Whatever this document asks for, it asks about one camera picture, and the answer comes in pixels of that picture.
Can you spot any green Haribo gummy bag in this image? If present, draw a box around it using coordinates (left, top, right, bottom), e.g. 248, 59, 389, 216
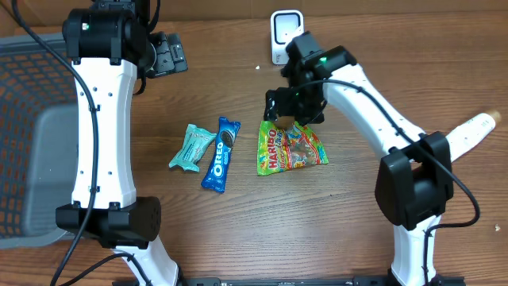
257, 121, 329, 176

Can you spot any teal snack packet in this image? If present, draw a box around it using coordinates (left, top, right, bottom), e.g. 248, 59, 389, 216
168, 124, 217, 172

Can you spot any blue Oreo cookie pack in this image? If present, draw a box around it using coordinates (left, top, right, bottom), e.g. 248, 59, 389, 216
201, 117, 241, 193

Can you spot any white tube with gold cap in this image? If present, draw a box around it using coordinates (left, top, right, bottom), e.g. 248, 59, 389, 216
446, 110, 502, 162

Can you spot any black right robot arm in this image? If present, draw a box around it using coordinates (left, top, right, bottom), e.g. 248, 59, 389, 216
264, 44, 453, 285

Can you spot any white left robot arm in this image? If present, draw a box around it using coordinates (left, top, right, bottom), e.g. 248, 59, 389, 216
56, 1, 184, 286

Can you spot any white barcode scanner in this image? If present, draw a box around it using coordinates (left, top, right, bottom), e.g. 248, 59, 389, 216
270, 10, 304, 65

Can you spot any grey plastic mesh basket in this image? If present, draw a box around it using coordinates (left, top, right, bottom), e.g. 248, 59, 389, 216
1, 36, 78, 249

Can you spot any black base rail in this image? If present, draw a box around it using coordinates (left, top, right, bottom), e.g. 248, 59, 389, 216
113, 276, 466, 286

